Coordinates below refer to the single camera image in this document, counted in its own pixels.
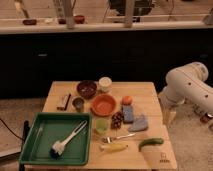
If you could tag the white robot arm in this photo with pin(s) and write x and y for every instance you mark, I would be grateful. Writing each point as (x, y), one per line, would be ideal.
(188, 82)

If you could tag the green plastic tray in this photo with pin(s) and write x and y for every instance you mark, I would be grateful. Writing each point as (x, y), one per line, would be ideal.
(46, 129)

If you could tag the dark brown bowl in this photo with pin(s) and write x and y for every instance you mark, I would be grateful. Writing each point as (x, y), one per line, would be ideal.
(87, 89)

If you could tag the yellow corn cob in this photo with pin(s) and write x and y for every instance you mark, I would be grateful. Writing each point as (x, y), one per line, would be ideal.
(113, 147)

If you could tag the white dish brush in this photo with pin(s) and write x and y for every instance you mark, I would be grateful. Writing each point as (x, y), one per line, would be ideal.
(59, 146)

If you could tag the blue grey cloth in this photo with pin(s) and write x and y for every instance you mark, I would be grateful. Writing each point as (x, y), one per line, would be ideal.
(139, 124)

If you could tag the white cup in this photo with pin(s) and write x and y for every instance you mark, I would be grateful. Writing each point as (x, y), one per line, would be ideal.
(104, 84)

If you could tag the orange fruit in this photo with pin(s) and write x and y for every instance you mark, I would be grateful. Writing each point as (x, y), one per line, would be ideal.
(127, 100)

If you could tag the dark grape bunch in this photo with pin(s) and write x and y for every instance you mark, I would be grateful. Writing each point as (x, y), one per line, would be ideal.
(117, 120)

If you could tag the wooden table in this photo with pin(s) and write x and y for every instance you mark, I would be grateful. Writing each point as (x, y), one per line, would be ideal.
(145, 101)

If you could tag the blue sponge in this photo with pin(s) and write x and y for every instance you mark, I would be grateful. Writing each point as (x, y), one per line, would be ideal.
(127, 114)

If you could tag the orange red bowl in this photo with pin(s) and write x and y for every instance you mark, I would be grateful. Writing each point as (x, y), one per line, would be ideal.
(103, 105)

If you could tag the metal fork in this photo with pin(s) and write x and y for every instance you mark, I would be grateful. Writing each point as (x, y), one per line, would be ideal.
(111, 139)

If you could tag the small grey cup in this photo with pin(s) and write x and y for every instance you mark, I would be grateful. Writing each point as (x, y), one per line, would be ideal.
(78, 103)

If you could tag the brown wooden block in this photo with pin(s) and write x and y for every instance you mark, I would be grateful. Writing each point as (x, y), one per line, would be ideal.
(63, 102)

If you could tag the brown bowl on shelf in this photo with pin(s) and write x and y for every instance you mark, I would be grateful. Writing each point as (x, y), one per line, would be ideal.
(79, 19)

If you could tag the dark red bowl on shelf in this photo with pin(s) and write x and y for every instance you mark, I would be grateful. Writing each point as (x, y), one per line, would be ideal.
(29, 22)

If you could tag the green plastic cup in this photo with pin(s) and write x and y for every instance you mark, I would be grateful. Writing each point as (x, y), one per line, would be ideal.
(101, 125)

